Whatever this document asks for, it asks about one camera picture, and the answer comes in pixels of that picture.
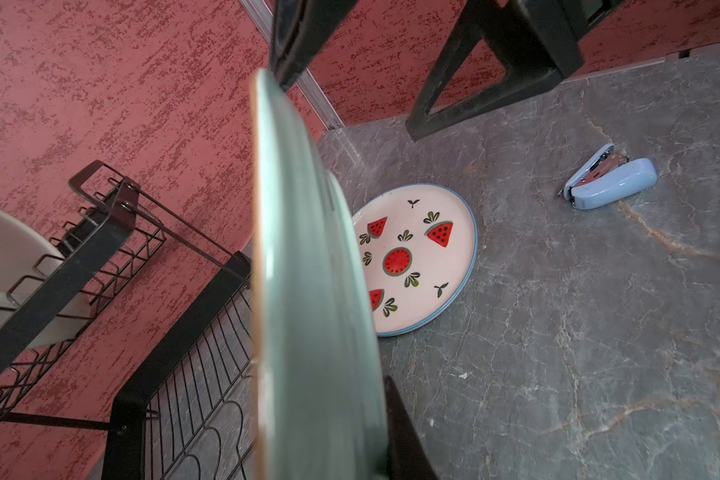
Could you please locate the black metal dish rack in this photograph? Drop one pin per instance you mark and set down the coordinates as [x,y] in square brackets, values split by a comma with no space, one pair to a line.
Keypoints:
[214,194]

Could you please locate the mint green plate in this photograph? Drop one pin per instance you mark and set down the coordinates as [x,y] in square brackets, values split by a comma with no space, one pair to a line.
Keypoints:
[320,403]

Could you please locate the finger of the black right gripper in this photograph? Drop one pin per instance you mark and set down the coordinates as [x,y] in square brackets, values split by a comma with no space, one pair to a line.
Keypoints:
[498,54]
[300,29]

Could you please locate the white plate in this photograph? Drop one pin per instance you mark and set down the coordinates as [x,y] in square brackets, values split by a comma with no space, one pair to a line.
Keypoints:
[418,245]

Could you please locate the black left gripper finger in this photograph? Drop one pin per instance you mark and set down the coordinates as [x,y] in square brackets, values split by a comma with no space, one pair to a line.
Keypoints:
[407,459]

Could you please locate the cream plate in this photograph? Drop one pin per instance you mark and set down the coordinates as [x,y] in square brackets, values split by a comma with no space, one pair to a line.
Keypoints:
[26,260]

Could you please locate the light blue stapler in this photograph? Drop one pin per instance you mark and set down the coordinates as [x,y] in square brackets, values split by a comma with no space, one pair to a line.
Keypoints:
[606,177]

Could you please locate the aluminium right corner post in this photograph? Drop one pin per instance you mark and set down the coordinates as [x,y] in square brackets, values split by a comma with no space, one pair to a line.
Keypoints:
[262,15]

